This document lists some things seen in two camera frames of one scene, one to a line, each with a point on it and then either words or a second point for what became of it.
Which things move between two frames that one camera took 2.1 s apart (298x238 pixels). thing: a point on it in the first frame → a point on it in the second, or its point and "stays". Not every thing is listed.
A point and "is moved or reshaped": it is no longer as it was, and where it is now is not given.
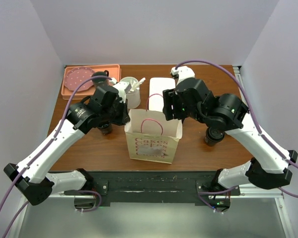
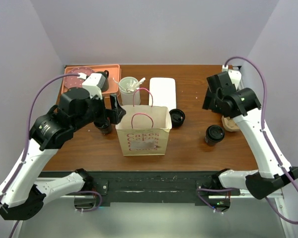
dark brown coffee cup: (211, 143) stays
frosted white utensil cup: (133, 95) stays
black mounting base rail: (154, 186) stays
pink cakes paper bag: (150, 137) is moved or reshaped
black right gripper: (170, 96) → (209, 102)
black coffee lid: (215, 134) stays
